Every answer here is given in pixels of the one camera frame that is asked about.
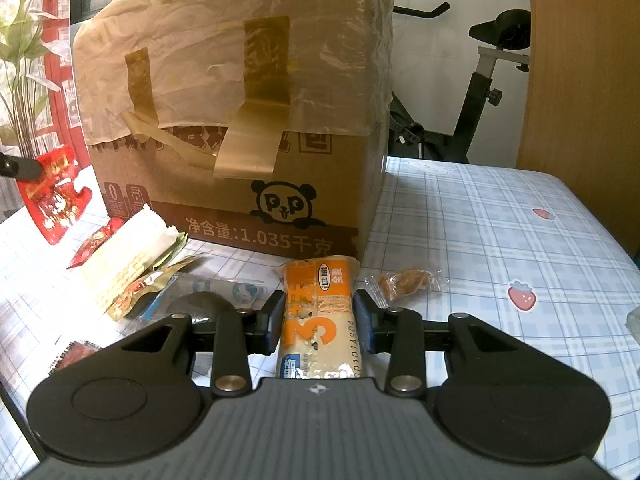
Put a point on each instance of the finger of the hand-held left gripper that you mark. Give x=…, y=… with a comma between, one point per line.
x=22, y=166

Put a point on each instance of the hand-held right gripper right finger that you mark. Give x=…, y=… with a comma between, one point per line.
x=363, y=322

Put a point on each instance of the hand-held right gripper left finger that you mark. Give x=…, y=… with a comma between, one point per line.
x=276, y=322

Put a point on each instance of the orange wafer packet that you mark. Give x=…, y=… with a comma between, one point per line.
x=310, y=320

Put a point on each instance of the large red snack packet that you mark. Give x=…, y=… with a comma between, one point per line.
x=55, y=200

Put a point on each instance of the brown cardboard box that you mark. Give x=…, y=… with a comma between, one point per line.
x=225, y=220

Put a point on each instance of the clear plastic box liner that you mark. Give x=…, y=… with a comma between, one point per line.
x=200, y=50

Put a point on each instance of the clear wrapped brown cookie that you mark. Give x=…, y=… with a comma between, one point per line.
x=405, y=282

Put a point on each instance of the clear blue snack packet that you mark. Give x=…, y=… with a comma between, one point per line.
x=220, y=290

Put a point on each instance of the red bamboo print curtain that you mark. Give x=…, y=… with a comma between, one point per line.
x=30, y=60

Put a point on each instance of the small red snack packet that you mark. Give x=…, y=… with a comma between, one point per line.
x=75, y=357
x=95, y=245

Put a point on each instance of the gold snack packet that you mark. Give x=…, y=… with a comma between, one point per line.
x=145, y=290

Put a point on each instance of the white wafer packet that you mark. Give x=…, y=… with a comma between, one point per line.
x=130, y=255

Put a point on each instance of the black exercise bike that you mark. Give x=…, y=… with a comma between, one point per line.
x=475, y=105

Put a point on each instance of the wooden board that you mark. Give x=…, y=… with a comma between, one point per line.
x=585, y=60

